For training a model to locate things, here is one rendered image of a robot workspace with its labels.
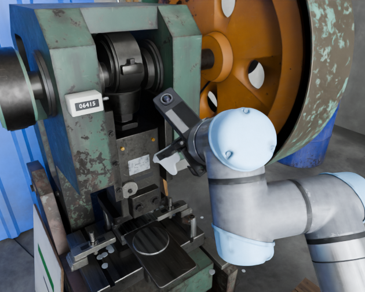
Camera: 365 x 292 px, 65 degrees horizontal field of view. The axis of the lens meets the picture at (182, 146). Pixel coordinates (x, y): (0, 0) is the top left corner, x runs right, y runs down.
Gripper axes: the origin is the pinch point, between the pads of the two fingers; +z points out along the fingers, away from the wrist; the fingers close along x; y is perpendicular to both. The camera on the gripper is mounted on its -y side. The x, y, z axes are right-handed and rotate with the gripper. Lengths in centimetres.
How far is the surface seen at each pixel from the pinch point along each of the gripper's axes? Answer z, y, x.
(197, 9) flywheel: 30, -30, 39
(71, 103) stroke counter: -2.4, -19.4, -14.5
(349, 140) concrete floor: 219, 138, 208
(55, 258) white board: 59, 14, -58
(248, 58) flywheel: 15.2, -6.0, 35.7
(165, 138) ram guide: 18.6, -0.9, 0.6
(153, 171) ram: 26.7, 5.9, -7.5
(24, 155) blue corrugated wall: 133, -40, -61
